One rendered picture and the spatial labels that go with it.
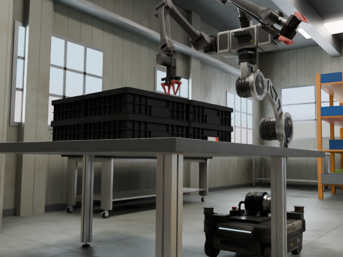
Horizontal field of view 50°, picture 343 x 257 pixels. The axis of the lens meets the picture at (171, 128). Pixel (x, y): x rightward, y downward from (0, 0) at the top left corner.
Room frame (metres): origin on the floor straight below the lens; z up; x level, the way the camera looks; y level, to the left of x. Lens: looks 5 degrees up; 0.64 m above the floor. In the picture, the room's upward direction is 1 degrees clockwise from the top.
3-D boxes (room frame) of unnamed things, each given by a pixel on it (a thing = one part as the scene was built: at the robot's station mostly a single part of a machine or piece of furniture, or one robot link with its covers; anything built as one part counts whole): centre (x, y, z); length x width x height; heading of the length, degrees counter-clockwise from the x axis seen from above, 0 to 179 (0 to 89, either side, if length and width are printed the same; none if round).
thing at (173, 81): (1.96, -0.01, 1.03); 0.07 x 0.07 x 0.09; 41
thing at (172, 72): (1.98, 0.01, 1.10); 0.10 x 0.07 x 0.07; 41
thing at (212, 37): (2.50, -0.24, 1.45); 0.09 x 0.08 x 0.12; 53
